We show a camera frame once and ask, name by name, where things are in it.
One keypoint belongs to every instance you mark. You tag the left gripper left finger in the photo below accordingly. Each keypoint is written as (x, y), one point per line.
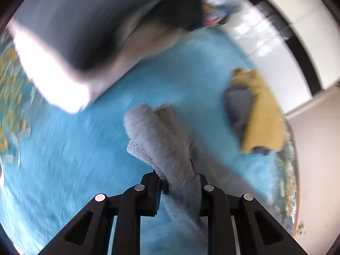
(110, 224)

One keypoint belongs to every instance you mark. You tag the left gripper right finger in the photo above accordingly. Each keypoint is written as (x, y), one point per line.
(241, 225)

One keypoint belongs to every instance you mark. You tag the grey sweatshirt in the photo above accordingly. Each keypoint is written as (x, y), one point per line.
(158, 139)

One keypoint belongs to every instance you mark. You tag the hanging green plant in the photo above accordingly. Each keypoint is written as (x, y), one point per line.
(300, 229)

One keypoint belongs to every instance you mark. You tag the yellow knitted sweater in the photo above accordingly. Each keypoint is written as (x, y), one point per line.
(265, 125)

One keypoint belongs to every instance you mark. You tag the folded pink beige garment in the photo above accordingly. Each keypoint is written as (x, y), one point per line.
(73, 88)

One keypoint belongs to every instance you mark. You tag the white black wardrobe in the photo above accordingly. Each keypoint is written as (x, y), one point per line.
(293, 43)

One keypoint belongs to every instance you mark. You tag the folded dark grey garment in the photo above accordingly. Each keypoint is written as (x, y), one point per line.
(86, 32)

